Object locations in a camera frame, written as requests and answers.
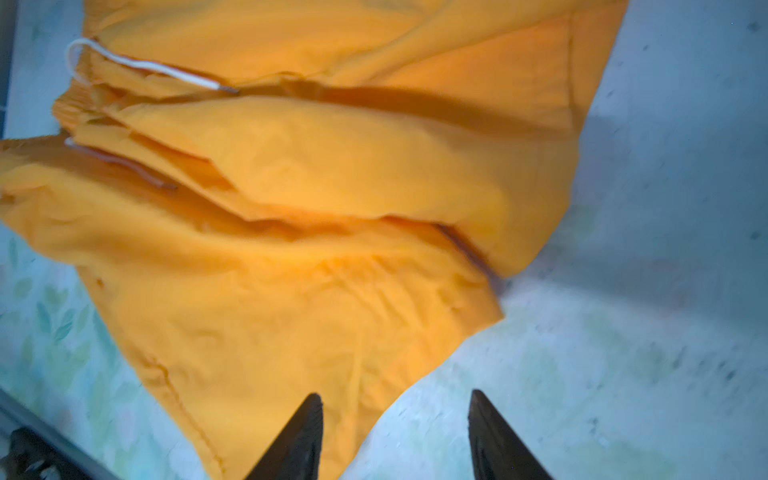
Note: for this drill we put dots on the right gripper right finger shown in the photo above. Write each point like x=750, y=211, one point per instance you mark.
x=497, y=452

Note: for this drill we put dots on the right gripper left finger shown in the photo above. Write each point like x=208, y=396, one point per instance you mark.
x=295, y=452

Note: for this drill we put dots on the orange shorts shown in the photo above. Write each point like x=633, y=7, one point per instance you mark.
x=268, y=199

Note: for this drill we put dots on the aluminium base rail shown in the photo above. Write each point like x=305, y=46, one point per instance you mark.
x=32, y=449

